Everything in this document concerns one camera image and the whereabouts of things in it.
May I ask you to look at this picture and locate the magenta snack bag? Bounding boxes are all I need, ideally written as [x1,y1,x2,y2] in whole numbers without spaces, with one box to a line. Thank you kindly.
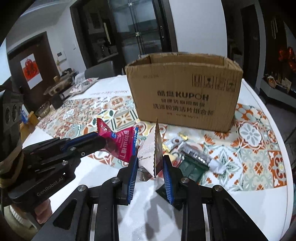
[96,118,138,163]

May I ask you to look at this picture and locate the small white gold candy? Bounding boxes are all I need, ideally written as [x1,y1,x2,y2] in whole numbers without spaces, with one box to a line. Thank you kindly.
[163,133,188,153]

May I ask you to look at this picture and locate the grey dining chair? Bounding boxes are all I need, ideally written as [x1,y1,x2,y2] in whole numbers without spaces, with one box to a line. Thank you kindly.
[84,61,116,79]

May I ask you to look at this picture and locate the red foil balloons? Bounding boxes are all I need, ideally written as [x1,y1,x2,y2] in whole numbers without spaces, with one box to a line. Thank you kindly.
[278,46,295,72]

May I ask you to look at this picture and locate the cooking pot with lid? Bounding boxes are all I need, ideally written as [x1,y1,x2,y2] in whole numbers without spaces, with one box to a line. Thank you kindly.
[43,74,73,96]

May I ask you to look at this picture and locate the white patterned snack bag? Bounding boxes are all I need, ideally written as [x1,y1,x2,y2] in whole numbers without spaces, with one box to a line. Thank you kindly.
[69,78,99,96]

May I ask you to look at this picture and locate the person left hand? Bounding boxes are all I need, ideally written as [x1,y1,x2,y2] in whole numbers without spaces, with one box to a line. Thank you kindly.
[11,199,53,224]

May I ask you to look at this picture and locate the white low cabinet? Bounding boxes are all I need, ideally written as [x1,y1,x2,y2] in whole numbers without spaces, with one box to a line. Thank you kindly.
[260,80,295,105]

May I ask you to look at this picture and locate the brown cardboard box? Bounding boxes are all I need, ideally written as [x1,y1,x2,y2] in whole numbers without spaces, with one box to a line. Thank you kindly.
[125,53,243,133]

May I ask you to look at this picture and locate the red fu door poster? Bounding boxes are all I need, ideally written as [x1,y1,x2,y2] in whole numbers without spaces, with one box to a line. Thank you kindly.
[20,53,43,89]

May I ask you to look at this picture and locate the patterned tile table mat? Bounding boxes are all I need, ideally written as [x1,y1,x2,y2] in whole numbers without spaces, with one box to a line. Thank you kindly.
[38,96,287,191]

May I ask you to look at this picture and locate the beige snack packet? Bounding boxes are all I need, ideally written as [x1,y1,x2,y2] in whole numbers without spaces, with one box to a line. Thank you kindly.
[137,120,163,178]

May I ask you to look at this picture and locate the dark green snack packet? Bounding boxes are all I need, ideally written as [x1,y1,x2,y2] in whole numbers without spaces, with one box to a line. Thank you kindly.
[156,155,209,211]

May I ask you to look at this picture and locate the grey black snack bar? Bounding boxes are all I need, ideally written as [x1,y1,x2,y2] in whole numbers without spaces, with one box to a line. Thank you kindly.
[178,143,226,175]

